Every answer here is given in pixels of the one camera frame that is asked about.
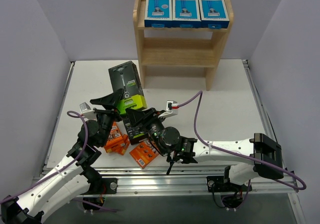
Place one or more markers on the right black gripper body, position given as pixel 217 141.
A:
pixel 144 120

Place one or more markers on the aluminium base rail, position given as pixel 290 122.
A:
pixel 184 180

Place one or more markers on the orange razor pack left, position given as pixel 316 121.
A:
pixel 124 146

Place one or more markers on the orange razor pack top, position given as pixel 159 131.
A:
pixel 115 139

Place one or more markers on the orange razor pack front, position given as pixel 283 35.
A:
pixel 144 153

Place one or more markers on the orange razor pack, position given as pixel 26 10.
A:
pixel 124 146
pixel 144 153
pixel 115 139

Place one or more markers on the white Harry's razor blister pack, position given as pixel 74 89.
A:
pixel 158 14

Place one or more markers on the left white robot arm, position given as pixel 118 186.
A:
pixel 74 174

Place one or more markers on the blue Harry's razor box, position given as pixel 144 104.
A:
pixel 214 14
pixel 186 14

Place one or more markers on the black green Gillette box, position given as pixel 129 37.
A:
pixel 135 134
pixel 125 76

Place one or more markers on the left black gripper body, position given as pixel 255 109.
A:
pixel 105 111

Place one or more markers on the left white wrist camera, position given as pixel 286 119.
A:
pixel 86 109

